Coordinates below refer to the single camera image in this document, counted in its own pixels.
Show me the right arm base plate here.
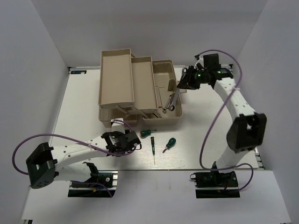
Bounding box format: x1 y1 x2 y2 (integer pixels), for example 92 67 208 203
190 171 240 199

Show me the beige plastic toolbox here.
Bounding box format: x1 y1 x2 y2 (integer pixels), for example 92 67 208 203
98 49 183 128

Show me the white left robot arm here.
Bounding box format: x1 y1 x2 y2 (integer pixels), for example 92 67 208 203
26 119 141 189

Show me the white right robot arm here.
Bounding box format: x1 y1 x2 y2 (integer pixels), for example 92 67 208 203
177 50 267 186

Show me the stubby green orange-capped screwdriver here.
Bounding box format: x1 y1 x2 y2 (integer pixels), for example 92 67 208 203
140 129 157 138

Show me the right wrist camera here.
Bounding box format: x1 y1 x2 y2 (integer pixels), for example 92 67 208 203
194 54 204 70

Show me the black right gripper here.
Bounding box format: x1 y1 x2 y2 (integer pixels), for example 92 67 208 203
177 66 208 90

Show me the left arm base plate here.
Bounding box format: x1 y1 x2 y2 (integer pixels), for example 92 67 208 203
68 171 118 198

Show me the small combination wrench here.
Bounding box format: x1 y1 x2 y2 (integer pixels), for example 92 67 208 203
162 95 172 113

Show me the large ratchet wrench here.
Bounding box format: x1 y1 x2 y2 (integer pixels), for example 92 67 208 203
169 67 187 111

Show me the stubby green handled screwdriver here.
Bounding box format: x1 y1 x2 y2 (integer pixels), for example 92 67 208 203
162 138 176 154

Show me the slim black green precision screwdriver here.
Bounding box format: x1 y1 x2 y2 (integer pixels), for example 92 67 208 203
150 136 156 164

